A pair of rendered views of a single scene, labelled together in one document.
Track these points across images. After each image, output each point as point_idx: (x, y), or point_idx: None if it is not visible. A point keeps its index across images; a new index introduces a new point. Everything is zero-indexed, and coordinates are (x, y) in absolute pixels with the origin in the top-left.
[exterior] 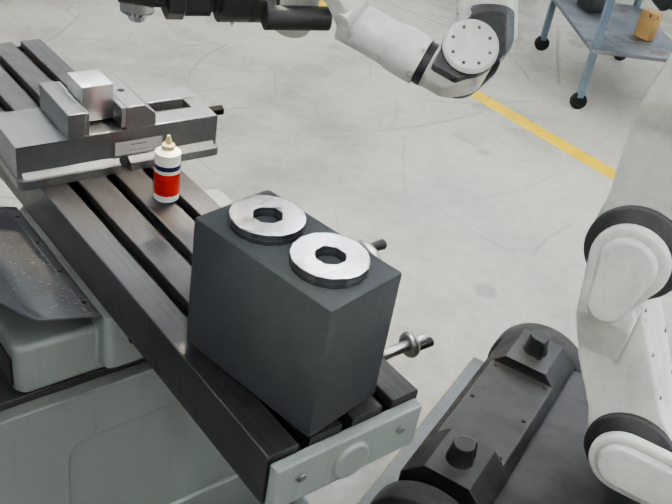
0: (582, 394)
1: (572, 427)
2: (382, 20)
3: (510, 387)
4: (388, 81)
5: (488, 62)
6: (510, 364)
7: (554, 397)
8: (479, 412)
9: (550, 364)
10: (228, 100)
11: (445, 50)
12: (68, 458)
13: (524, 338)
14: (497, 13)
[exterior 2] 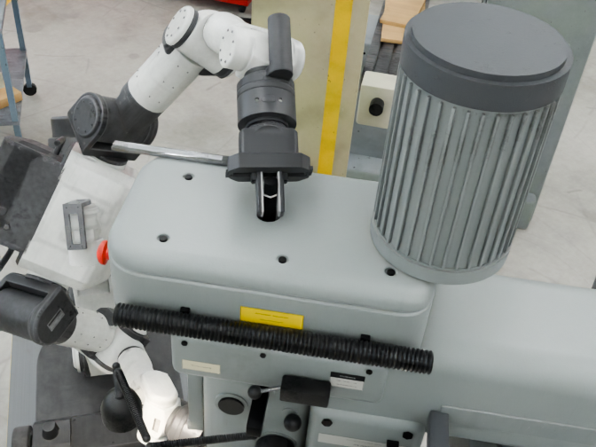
0: (54, 411)
1: (87, 402)
2: (145, 366)
3: (89, 432)
4: None
5: None
6: (70, 440)
7: (74, 416)
8: (122, 433)
9: (57, 421)
10: None
11: (145, 333)
12: None
13: (43, 443)
14: (112, 310)
